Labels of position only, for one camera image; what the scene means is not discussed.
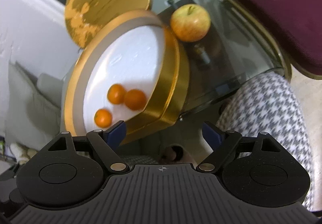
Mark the orange mandarin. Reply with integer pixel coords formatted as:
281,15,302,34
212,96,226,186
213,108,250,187
107,83,127,105
124,89,147,111
94,109,112,128

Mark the orange mandarin in box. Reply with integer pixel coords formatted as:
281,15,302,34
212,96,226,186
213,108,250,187
94,109,112,128

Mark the houndstooth trouser right leg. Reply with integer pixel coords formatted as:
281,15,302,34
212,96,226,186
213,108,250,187
216,72,314,210

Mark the grey sofa seat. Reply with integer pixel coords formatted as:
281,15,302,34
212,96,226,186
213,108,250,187
37,73,64,108

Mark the grey sofa cushion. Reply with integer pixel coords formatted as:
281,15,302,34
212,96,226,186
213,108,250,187
5,63,61,150

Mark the beige crumpled cloth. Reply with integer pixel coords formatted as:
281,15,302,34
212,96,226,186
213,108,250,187
10,143,37,165

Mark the gold round gift box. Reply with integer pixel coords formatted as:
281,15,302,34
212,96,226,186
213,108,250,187
63,10,189,143

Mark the yellow red apple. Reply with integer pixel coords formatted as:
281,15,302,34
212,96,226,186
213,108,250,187
170,4,211,43

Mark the maroon padded chair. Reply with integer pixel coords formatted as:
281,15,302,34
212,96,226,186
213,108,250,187
237,0,321,80

